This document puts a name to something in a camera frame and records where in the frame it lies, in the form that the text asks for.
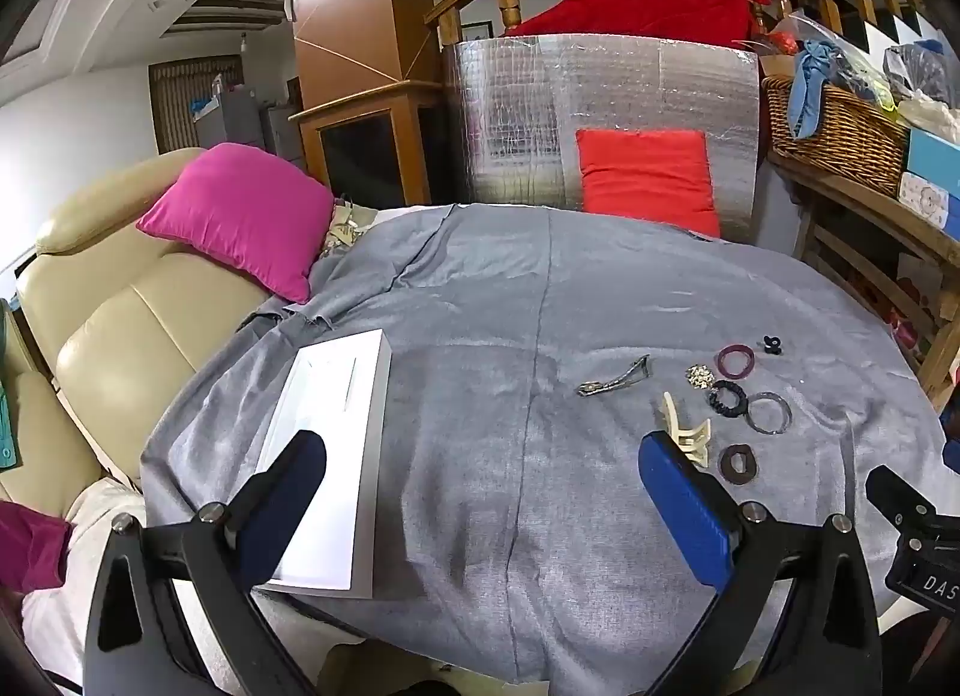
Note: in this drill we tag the wooden shelf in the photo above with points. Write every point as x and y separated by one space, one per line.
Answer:
885 223

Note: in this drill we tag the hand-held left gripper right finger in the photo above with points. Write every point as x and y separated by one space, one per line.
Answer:
682 508

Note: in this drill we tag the teal cloth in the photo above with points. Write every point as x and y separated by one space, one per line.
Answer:
6 411

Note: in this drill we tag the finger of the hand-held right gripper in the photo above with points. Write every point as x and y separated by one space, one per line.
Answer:
892 497

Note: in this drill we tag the blue box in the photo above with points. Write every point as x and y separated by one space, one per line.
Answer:
934 160

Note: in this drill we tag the silver insulation sheet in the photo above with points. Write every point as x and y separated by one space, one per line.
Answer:
510 103

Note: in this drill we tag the blue cloth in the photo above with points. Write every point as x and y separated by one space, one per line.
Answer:
814 85

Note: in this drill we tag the pink pillow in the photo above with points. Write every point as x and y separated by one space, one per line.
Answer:
240 216

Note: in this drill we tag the white cardboard box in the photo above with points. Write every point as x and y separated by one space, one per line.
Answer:
330 471

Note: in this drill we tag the wooden cabinet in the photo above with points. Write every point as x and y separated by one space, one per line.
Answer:
367 148

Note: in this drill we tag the grey blanket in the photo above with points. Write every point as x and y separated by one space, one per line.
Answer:
525 306

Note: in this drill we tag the cream hair claw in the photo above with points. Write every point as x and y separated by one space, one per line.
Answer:
686 433

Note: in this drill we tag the clear plastic bag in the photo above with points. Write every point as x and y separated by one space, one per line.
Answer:
919 70

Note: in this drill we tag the red blanket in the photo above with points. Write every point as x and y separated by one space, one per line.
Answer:
645 6

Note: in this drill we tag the wicker basket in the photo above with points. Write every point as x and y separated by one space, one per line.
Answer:
840 133

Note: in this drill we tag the white cloth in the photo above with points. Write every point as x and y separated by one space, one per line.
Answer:
75 561

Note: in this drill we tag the clear glitter bangle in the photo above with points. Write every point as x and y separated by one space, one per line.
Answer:
752 415

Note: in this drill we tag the gold metal wristwatch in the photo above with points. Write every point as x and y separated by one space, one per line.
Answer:
615 377

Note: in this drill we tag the brown scrunchie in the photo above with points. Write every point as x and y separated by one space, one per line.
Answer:
725 467

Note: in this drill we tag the gold sparkly brooch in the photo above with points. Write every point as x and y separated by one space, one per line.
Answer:
701 375

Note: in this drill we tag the magenta cloth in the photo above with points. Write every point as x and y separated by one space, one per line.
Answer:
30 546

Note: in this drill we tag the wooden panelled column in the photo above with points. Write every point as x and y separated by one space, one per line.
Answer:
352 6

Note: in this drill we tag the white patterned box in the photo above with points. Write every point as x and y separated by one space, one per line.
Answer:
930 205

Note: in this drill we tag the grey storage drawers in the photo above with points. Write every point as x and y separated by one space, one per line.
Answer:
232 115

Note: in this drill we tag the beige leather sofa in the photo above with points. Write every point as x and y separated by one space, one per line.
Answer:
112 321

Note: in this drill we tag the floral cushion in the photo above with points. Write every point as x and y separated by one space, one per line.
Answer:
345 231

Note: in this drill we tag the red cushion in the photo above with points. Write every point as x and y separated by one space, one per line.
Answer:
645 178

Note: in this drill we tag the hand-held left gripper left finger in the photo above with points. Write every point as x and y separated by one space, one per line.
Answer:
289 501

